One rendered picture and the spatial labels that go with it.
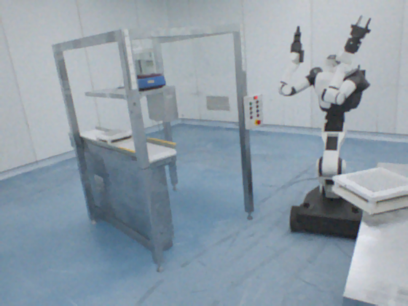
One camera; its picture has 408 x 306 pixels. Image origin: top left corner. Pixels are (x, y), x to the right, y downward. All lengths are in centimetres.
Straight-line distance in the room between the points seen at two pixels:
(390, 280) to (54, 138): 528
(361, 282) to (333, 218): 170
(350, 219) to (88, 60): 475
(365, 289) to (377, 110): 446
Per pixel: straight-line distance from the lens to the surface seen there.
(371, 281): 111
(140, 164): 221
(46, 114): 577
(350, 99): 280
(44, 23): 587
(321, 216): 279
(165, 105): 233
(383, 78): 533
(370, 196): 144
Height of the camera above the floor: 147
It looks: 17 degrees down
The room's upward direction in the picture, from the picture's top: 6 degrees counter-clockwise
